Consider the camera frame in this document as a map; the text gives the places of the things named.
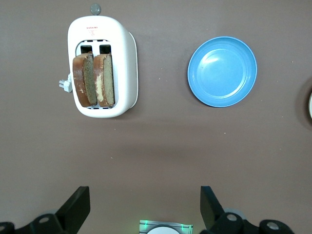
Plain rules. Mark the light-crumb bread slice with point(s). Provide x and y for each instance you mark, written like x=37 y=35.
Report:
x=108 y=80

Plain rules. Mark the white toaster power plug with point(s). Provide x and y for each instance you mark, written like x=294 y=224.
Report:
x=66 y=85

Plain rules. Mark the grey toaster lever knob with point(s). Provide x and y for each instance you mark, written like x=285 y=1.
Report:
x=95 y=9

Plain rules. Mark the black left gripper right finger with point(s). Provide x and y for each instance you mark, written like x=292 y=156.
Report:
x=209 y=207

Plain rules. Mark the dark-crumb bread slice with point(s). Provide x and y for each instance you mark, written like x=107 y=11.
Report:
x=79 y=80

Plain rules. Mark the white two-slot toaster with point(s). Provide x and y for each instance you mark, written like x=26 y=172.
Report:
x=124 y=68

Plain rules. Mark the blue plate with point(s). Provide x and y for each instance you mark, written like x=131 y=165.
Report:
x=221 y=73

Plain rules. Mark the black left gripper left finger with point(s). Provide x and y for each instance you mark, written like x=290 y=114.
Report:
x=73 y=209

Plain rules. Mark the beige plate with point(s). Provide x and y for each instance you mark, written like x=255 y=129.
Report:
x=310 y=106

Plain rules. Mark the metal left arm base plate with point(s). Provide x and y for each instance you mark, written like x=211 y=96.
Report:
x=144 y=226

